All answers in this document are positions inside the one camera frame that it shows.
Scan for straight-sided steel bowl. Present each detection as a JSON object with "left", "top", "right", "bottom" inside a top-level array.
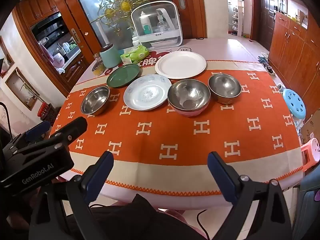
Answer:
[{"left": 80, "top": 86, "right": 110, "bottom": 116}]

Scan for green plate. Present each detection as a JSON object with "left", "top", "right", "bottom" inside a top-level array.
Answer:
[{"left": 106, "top": 64, "right": 140, "bottom": 88}]

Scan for wooden wall cabinet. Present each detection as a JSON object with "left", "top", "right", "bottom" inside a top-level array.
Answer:
[{"left": 269, "top": 11, "right": 320, "bottom": 117}]

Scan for clear pump bottle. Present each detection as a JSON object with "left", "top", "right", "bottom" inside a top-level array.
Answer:
[{"left": 156, "top": 15, "right": 168, "bottom": 33}]

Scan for person's black clothing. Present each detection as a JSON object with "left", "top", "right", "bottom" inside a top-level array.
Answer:
[{"left": 90, "top": 194, "right": 200, "bottom": 240}]

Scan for teal label bottle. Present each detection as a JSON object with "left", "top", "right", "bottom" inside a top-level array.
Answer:
[{"left": 139, "top": 11, "right": 153, "bottom": 35}]

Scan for pink steel bowl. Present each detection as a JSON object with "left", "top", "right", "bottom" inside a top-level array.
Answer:
[{"left": 167, "top": 79, "right": 211, "bottom": 117}]

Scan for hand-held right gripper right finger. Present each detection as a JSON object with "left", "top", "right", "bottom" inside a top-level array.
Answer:
[{"left": 207, "top": 151, "right": 293, "bottom": 240}]

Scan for blue patterned white plate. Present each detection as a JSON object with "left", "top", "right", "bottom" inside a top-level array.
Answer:
[{"left": 123, "top": 74, "right": 172, "bottom": 111}]

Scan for blue plastic stool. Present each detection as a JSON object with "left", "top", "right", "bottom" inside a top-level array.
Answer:
[{"left": 282, "top": 89, "right": 306, "bottom": 119}]

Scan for glass sliding door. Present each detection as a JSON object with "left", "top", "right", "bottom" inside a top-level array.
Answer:
[{"left": 47, "top": 0, "right": 208, "bottom": 63}]

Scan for printed white table cover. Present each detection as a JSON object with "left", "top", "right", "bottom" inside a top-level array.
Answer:
[{"left": 75, "top": 38, "right": 270, "bottom": 85}]

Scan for white shoe rack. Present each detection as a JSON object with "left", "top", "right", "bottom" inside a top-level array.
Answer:
[{"left": 231, "top": 0, "right": 244, "bottom": 37}]

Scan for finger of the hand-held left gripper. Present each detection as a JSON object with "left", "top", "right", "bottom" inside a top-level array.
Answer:
[
  {"left": 12, "top": 117, "right": 88, "bottom": 156},
  {"left": 5, "top": 121, "right": 51, "bottom": 153}
]

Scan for orange patterned tablecloth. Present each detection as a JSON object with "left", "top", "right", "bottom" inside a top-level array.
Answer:
[{"left": 49, "top": 59, "right": 304, "bottom": 196}]

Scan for cardboard box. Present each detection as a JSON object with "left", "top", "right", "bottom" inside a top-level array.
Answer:
[{"left": 299, "top": 110, "right": 320, "bottom": 145}]

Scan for wooden kitchen cabinet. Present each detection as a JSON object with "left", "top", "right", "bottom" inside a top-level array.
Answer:
[{"left": 12, "top": 0, "right": 100, "bottom": 98}]

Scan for round steel bowl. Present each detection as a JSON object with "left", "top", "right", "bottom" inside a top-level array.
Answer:
[{"left": 208, "top": 74, "right": 242, "bottom": 105}]

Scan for white storage box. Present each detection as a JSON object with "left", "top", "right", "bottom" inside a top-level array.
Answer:
[{"left": 131, "top": 1, "right": 184, "bottom": 48}]

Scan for teal canister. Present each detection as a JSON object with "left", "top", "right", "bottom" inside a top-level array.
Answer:
[{"left": 99, "top": 44, "right": 122, "bottom": 68}]

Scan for green wet wipes pack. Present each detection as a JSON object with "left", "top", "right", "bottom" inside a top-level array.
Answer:
[{"left": 120, "top": 45, "right": 150, "bottom": 65}]

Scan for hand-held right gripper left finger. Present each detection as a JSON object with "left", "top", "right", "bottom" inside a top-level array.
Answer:
[{"left": 29, "top": 151, "right": 114, "bottom": 240}]

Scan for pink plastic stool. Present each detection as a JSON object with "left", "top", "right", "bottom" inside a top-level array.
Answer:
[{"left": 300, "top": 137, "right": 320, "bottom": 172}]

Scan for wooden wall frame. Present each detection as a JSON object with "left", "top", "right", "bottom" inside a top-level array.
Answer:
[{"left": 5, "top": 67, "right": 40, "bottom": 111}]

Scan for thin black cable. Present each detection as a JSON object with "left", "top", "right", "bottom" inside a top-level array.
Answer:
[{"left": 195, "top": 207, "right": 208, "bottom": 240}]

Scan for yellow tape roll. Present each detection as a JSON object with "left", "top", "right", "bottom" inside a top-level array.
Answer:
[{"left": 91, "top": 54, "right": 105, "bottom": 77}]

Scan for dark wooden door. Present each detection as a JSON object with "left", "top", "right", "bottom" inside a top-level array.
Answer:
[{"left": 251, "top": 0, "right": 278, "bottom": 50}]

